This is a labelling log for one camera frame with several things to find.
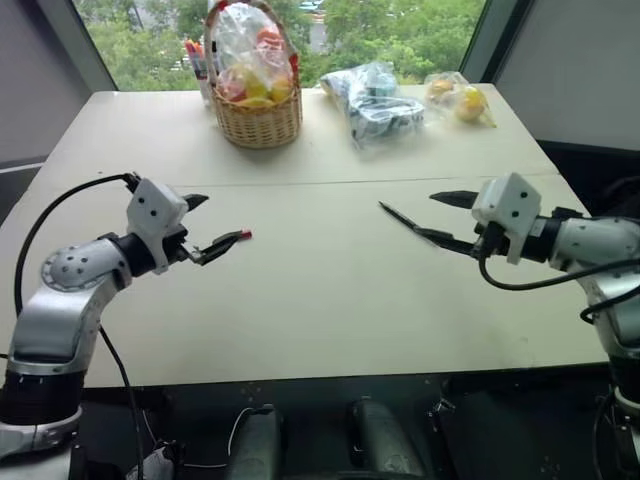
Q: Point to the dark rounded grey shape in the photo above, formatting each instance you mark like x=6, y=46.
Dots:
x=385, y=440
x=255, y=445

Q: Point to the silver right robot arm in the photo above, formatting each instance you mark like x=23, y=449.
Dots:
x=600, y=240

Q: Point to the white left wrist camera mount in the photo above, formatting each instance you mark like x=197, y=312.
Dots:
x=152, y=205

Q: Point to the dark red marker cap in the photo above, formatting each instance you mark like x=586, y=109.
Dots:
x=244, y=234

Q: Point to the clear bag with two fruits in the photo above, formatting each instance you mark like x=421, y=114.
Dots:
x=462, y=100

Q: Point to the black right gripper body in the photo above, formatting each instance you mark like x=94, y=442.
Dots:
x=492, y=244

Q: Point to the clear bag of fruit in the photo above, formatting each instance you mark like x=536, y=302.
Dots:
x=255, y=75

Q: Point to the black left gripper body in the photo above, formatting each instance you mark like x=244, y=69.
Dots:
x=176, y=246

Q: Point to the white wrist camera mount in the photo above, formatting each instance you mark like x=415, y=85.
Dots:
x=152, y=205
x=510, y=200

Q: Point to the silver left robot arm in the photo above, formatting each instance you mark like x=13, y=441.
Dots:
x=55, y=310

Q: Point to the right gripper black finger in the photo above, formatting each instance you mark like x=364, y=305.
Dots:
x=452, y=242
x=457, y=197

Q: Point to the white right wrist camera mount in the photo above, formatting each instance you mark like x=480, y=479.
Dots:
x=510, y=200

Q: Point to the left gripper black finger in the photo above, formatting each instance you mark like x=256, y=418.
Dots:
x=219, y=246
x=196, y=200

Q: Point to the yellow lemon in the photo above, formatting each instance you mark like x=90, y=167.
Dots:
x=471, y=104

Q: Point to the clear bag with blue cloth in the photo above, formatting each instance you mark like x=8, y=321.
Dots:
x=380, y=107

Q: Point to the orange fruit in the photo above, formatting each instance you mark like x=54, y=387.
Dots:
x=442, y=90

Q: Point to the woven wicker basket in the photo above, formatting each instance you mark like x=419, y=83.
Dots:
x=257, y=122

